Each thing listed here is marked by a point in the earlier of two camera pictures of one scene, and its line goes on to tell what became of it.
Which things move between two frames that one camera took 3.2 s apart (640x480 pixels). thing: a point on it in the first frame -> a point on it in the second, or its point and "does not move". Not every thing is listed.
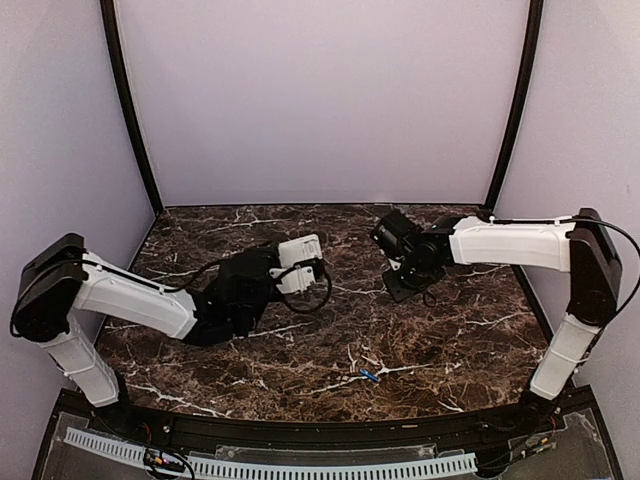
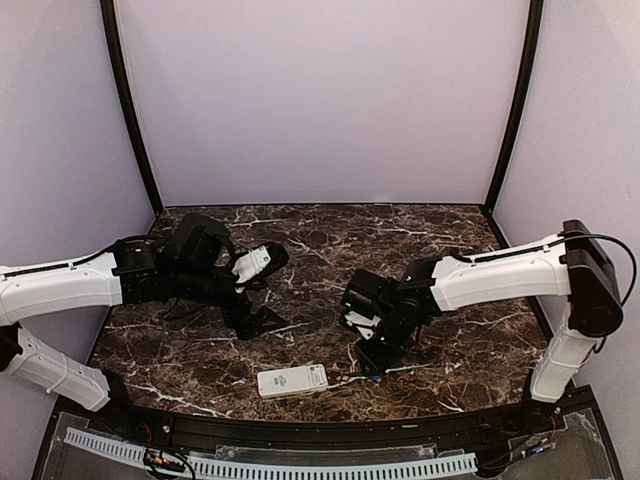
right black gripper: [398, 291] -> [376, 362]
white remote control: [304, 248] -> [279, 382]
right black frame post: [519, 103] does not move
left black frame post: [128, 99] does not move
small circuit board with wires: [163, 459] does not move
